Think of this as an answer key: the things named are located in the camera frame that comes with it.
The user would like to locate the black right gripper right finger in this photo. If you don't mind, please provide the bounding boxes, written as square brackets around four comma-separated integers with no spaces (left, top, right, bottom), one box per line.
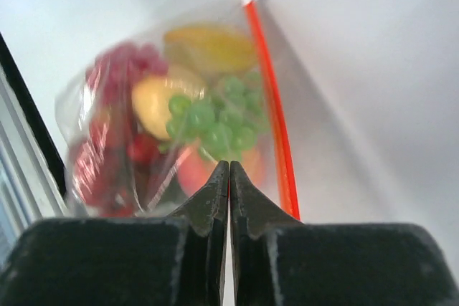
[229,162,458,305]

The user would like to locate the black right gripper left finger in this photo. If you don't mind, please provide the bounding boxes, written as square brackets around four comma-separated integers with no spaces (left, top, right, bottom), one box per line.
[1,162,229,305]

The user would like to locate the clear zip top bag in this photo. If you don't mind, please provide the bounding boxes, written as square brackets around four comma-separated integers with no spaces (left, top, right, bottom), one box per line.
[55,0,300,218]

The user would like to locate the orange fake peach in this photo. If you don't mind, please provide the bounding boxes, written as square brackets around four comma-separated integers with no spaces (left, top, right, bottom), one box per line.
[177,146,265,196]

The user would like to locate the red fake strawberries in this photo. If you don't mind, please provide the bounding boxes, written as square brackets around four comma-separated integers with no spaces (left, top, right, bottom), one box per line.
[69,110,161,218]

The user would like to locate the green fake grape bunch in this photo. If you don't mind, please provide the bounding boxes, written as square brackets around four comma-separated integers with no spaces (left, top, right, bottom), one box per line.
[166,70,269,161]

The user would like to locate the yellow fake pear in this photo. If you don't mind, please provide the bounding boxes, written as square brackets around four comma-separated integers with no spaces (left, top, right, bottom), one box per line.
[131,64,207,140]

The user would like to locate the red fake grape bunch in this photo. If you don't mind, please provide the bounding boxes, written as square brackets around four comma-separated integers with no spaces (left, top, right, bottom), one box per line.
[85,42,169,103]

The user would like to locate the yellow fake lemon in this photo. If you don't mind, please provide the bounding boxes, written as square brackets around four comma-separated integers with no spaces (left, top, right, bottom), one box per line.
[163,24,257,75]

